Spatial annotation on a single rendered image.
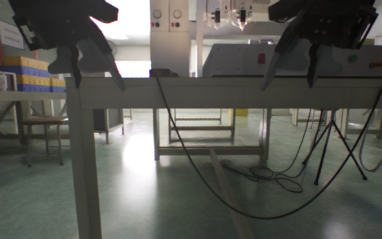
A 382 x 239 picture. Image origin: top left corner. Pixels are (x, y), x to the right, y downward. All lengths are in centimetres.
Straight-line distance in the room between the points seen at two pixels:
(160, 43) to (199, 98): 63
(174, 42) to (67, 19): 80
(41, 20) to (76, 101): 32
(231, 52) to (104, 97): 41
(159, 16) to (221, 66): 63
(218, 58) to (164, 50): 55
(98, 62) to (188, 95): 28
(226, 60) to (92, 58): 40
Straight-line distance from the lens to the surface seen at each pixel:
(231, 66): 62
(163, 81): 56
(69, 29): 37
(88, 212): 74
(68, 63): 45
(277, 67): 35
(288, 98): 63
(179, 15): 115
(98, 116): 306
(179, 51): 110
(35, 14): 35
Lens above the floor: 69
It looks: 7 degrees down
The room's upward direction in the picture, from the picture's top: straight up
